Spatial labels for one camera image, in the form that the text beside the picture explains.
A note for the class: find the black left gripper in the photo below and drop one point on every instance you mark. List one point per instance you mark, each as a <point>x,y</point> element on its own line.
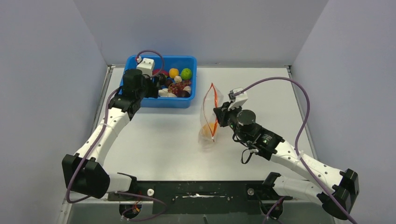
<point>152,84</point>

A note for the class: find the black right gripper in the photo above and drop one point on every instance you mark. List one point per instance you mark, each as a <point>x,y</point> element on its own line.
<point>222,113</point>

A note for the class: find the clear zip top bag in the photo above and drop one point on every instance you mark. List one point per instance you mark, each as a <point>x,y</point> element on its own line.
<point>212,99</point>

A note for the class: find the yellow bumpy pepper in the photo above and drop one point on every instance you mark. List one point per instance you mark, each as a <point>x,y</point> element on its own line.
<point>208,130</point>

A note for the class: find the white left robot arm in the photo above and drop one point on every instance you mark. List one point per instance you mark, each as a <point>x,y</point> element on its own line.
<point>83,171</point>

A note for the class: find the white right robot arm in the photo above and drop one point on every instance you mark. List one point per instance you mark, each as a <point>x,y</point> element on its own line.
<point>335,190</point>

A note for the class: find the white mushroom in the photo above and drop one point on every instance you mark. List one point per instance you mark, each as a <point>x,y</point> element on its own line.
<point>166,93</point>

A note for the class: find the dark mangosteen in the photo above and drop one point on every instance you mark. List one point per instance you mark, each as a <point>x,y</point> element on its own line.
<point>160,80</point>

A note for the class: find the purple sweet potato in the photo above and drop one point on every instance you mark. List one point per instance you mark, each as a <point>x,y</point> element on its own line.
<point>159,71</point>

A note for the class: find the red grape bunch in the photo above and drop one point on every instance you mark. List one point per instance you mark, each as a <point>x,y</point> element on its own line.
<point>177,87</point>

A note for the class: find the blue plastic bin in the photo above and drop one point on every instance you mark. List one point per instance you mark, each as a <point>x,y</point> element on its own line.
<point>178,62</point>

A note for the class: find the yellow lemon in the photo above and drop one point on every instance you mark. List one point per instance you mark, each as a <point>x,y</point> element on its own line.
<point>173,72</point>

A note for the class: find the white garlic bulb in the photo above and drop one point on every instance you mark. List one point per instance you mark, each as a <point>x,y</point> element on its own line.
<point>177,79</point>

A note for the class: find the dark purple passion fruit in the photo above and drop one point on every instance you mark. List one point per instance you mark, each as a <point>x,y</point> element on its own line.
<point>184,94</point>

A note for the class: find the small white garlic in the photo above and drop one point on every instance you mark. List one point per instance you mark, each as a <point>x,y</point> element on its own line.
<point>187,89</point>

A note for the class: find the green custard apple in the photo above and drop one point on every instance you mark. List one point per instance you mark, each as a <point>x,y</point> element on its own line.
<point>186,74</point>

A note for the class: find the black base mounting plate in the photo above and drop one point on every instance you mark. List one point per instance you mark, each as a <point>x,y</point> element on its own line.
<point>204,197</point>

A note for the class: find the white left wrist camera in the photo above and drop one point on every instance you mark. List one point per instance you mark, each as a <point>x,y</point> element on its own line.
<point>146,65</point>

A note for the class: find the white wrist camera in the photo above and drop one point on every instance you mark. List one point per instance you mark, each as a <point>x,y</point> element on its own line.
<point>146,65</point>
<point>237,98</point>

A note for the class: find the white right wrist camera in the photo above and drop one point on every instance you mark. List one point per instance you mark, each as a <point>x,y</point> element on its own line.
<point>237,98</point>

